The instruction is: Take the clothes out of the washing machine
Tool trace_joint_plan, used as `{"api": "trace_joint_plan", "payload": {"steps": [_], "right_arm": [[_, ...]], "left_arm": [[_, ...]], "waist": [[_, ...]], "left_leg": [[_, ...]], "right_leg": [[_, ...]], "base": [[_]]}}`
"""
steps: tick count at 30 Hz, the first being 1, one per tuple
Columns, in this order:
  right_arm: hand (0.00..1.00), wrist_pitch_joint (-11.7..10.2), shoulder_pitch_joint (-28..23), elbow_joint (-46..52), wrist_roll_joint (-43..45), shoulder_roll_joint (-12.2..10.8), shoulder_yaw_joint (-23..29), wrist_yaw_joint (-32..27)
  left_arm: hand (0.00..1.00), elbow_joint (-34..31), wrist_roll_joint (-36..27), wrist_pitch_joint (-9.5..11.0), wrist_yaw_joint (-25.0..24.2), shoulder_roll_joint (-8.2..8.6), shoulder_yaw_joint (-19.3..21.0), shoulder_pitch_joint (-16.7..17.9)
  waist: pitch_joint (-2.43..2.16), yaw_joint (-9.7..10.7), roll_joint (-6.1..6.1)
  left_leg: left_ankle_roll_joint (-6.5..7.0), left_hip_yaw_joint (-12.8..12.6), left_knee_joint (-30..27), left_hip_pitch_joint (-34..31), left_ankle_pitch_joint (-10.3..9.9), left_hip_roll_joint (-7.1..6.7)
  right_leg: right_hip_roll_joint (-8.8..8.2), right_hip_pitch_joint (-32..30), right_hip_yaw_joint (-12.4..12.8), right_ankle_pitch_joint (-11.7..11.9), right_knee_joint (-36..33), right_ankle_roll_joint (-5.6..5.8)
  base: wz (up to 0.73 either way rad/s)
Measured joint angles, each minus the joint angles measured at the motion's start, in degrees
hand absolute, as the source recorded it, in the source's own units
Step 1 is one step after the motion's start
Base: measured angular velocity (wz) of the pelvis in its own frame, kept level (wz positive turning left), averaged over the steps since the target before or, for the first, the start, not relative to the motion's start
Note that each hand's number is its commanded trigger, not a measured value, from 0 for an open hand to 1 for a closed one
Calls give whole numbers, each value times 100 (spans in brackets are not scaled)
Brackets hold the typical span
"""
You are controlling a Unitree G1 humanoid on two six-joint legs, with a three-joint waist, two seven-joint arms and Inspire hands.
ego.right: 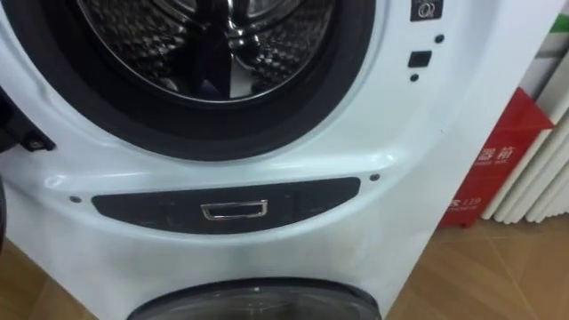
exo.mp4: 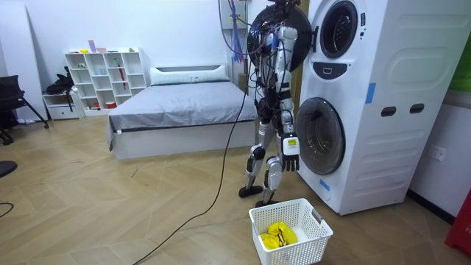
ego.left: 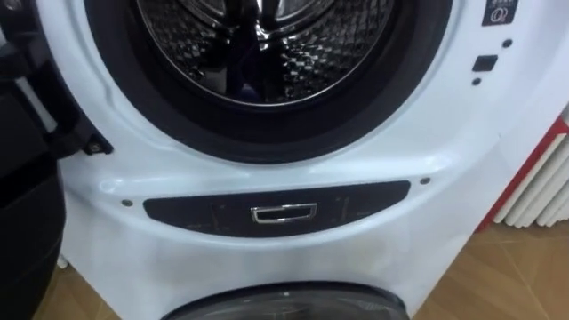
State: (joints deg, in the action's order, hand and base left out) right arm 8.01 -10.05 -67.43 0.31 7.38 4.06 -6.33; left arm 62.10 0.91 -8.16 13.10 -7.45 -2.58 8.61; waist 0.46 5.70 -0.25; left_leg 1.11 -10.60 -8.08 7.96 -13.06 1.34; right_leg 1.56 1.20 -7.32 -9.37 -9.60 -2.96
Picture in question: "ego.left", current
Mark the white stacked washing machine tower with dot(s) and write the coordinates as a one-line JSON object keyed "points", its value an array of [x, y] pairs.
{"points": [[275, 262]]}

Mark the black open washing machine door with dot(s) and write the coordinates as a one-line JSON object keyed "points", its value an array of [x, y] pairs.
{"points": [[26, 213]]}

